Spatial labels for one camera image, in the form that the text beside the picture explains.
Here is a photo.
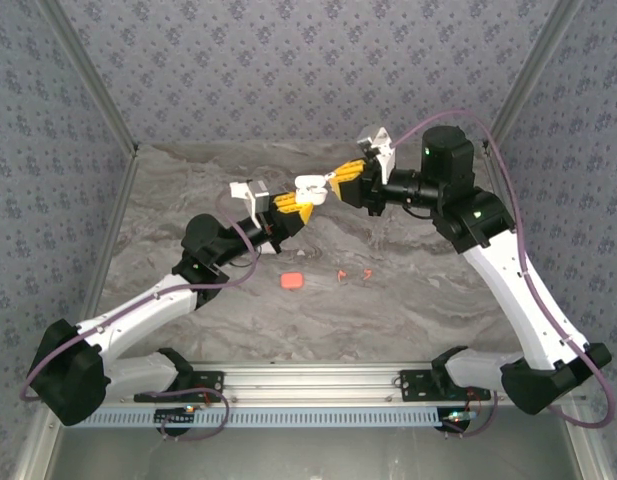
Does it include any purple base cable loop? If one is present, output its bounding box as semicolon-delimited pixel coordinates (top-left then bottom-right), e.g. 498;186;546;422
440;384;497;439
147;383;232;443

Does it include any white slotted cable duct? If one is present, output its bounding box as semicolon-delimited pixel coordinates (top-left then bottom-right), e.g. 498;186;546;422
80;405;469;429

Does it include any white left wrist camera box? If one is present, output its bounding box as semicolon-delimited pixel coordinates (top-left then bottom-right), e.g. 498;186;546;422
229;179;270;229

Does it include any black controller board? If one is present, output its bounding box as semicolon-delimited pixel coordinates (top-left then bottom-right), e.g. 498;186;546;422
439;408;478;432
154;407;198;427

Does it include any white earbud charging case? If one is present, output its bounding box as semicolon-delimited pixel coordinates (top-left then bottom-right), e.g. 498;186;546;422
294;173;330;206

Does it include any grey metal panel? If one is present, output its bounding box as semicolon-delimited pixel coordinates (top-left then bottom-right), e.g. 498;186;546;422
42;403;587;480

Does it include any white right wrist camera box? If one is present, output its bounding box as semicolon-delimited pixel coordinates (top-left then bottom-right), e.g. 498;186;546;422
356;126;397;186

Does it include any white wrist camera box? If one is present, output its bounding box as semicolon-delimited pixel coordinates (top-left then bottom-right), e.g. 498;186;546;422
229;179;270;229
356;126;397;186

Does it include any aluminium mounting rail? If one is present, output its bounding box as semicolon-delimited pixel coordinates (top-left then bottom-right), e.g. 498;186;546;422
132;362;494;404

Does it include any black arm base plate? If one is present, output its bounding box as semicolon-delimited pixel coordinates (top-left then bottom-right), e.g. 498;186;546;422
398;368;492;402
132;369;225;403

